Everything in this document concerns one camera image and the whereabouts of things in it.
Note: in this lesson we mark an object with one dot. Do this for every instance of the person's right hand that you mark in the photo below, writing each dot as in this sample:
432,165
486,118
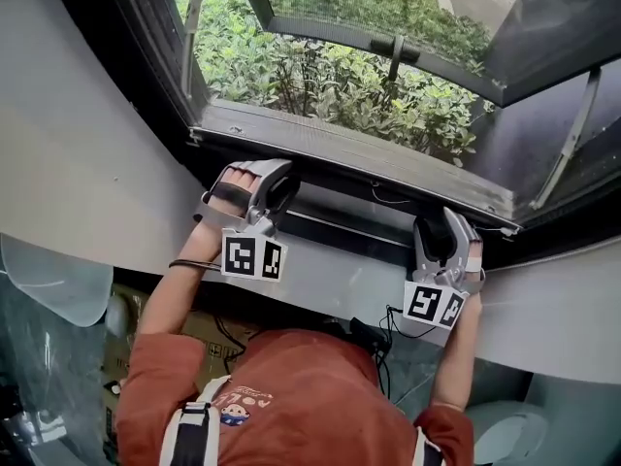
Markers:
475,255

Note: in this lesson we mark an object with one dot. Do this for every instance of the brown cardboard box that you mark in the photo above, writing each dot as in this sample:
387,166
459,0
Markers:
199,330

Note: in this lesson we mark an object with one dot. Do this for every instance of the white rounded chair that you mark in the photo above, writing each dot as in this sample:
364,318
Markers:
509,435
53,279

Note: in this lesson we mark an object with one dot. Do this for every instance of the person's left forearm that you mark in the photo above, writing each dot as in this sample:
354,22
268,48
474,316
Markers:
170,299

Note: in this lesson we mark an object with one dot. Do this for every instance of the person's right forearm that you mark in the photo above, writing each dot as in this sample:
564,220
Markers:
456,357

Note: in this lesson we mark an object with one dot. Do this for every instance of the black pull-down screen window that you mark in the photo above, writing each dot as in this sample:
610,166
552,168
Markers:
335,168

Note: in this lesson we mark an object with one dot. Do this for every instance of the person's left hand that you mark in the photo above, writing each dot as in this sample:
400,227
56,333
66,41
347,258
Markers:
241,178

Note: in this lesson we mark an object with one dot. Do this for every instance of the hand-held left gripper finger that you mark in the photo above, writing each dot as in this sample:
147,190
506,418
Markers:
264,187
286,194

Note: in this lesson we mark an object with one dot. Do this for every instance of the clear plastic bottle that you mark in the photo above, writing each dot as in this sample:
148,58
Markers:
116,316

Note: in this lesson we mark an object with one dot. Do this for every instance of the grey metal window stay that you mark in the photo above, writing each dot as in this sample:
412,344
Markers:
193,3
565,139

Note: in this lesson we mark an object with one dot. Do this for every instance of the white curved window ledge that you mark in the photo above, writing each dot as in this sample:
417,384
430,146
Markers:
543,328

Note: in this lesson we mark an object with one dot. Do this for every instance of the orange-red shirt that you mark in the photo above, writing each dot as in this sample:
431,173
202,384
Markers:
315,396

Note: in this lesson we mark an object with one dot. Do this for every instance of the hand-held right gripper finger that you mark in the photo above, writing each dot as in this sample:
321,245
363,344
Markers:
429,241
460,245

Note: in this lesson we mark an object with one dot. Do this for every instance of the green shrubs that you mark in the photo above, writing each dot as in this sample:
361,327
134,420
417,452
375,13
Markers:
242,66

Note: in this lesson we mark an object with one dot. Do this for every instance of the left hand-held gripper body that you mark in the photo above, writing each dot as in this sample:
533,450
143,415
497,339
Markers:
252,255

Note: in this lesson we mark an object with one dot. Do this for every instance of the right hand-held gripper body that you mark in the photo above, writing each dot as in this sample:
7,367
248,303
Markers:
448,277

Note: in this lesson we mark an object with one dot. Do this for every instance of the glass window sash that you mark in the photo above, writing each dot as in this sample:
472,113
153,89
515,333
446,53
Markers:
330,42

